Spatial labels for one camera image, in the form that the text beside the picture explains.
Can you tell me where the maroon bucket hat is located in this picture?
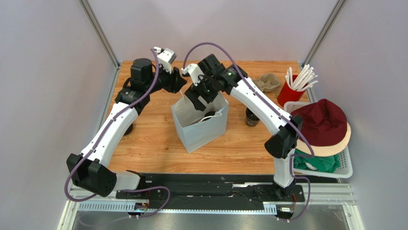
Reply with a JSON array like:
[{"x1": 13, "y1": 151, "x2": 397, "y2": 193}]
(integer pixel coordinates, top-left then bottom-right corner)
[{"x1": 291, "y1": 99, "x2": 351, "y2": 157}]

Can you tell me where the black coffee cup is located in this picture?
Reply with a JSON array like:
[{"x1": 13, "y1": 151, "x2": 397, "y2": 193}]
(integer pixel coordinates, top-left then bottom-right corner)
[
  {"x1": 124, "y1": 124, "x2": 133, "y2": 136},
  {"x1": 245, "y1": 108, "x2": 260, "y2": 127}
]

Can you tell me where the white plastic basket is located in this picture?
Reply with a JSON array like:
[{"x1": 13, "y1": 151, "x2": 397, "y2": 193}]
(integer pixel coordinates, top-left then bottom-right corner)
[{"x1": 283, "y1": 101, "x2": 353, "y2": 179}]

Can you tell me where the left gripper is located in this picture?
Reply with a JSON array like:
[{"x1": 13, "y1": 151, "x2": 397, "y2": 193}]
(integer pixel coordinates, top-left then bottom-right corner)
[{"x1": 145, "y1": 63, "x2": 188, "y2": 95}]

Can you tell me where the purple cable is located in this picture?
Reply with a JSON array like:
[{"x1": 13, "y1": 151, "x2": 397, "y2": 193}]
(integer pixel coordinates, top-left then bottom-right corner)
[
  {"x1": 182, "y1": 42, "x2": 316, "y2": 223},
  {"x1": 65, "y1": 47, "x2": 171, "y2": 224}
]

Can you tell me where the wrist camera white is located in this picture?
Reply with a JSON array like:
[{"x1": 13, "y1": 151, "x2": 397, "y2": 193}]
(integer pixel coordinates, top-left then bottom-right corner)
[
  {"x1": 181, "y1": 64, "x2": 204, "y2": 86},
  {"x1": 153, "y1": 47, "x2": 177, "y2": 73}
]

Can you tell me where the black plastic cup lid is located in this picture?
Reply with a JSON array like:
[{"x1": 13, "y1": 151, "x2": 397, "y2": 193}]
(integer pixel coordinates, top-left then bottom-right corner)
[{"x1": 204, "y1": 111, "x2": 222, "y2": 119}]

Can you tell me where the green cloth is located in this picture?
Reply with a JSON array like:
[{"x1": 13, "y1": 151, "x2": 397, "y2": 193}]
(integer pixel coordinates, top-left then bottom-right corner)
[{"x1": 294, "y1": 154, "x2": 340, "y2": 173}]

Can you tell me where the white paper straws bundle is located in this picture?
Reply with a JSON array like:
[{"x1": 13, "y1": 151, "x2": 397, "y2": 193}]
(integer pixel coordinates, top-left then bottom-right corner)
[{"x1": 285, "y1": 64, "x2": 318, "y2": 92}]

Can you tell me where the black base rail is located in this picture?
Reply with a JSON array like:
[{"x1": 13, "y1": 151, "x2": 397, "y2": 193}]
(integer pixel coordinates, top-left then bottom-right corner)
[{"x1": 113, "y1": 172, "x2": 339, "y2": 211}]

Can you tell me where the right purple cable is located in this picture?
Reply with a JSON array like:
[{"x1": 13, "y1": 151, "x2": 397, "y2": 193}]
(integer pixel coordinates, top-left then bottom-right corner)
[{"x1": 182, "y1": 42, "x2": 316, "y2": 223}]

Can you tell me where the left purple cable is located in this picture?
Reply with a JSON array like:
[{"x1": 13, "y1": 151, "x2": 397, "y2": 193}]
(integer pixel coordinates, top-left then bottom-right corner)
[{"x1": 65, "y1": 47, "x2": 171, "y2": 224}]

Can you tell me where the white paper bag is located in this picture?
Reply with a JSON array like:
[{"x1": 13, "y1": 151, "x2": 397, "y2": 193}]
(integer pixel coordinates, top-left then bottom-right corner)
[{"x1": 170, "y1": 92, "x2": 229, "y2": 153}]

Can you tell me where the right aluminium frame post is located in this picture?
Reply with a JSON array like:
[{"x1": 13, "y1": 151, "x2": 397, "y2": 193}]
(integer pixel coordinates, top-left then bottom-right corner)
[{"x1": 300, "y1": 0, "x2": 347, "y2": 67}]

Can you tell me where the red cup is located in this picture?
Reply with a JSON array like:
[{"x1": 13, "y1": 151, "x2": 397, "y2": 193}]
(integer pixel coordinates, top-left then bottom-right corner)
[{"x1": 277, "y1": 80, "x2": 305, "y2": 106}]

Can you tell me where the left aluminium frame post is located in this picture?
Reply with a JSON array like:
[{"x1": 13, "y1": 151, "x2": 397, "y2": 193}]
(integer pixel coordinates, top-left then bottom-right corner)
[{"x1": 79, "y1": 0, "x2": 121, "y2": 69}]

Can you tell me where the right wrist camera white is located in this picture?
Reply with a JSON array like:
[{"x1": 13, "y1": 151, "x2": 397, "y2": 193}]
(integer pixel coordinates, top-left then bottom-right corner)
[{"x1": 181, "y1": 64, "x2": 204, "y2": 86}]

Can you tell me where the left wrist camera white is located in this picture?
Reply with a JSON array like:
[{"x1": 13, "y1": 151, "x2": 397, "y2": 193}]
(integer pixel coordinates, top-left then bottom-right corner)
[{"x1": 153, "y1": 47, "x2": 177, "y2": 73}]

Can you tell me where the bottom pulp cup carrier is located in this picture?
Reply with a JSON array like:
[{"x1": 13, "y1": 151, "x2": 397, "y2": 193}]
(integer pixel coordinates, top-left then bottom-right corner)
[{"x1": 253, "y1": 73, "x2": 281, "y2": 92}]

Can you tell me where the black coffee cup right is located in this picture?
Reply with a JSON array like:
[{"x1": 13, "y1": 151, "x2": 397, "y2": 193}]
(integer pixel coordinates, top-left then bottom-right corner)
[{"x1": 245, "y1": 108, "x2": 260, "y2": 127}]

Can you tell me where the black coffee cup left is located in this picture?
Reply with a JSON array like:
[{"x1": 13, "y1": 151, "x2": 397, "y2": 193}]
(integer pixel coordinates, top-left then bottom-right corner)
[{"x1": 124, "y1": 124, "x2": 133, "y2": 136}]

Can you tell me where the aluminium frame post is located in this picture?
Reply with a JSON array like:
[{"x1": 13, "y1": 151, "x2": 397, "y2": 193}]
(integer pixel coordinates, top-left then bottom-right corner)
[
  {"x1": 79, "y1": 0, "x2": 121, "y2": 69},
  {"x1": 300, "y1": 0, "x2": 347, "y2": 67}
]

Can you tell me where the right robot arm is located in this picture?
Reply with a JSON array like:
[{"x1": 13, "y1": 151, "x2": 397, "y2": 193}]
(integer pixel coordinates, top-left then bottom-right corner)
[{"x1": 181, "y1": 54, "x2": 303, "y2": 199}]

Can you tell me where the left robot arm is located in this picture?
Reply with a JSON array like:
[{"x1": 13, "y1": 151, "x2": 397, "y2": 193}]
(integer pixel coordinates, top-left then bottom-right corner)
[{"x1": 66, "y1": 57, "x2": 187, "y2": 197}]

